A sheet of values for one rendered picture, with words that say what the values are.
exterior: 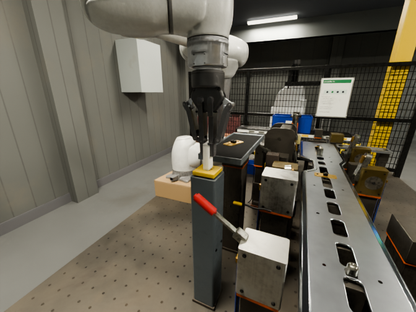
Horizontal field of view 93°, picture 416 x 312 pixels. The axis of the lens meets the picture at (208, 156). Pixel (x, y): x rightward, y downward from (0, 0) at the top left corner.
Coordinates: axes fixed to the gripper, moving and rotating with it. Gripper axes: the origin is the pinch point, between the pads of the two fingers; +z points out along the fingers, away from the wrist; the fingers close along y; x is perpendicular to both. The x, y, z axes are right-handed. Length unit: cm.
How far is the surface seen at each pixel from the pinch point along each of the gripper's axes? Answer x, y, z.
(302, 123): 131, 23, 8
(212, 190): -3.6, 2.9, 7.5
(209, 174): -3.1, 1.8, 3.7
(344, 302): -11.4, 31.2, 19.1
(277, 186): 12.0, 16.8, 10.7
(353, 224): 14.6, 37.4, 19.0
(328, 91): 150, 39, -16
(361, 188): 52, 48, 23
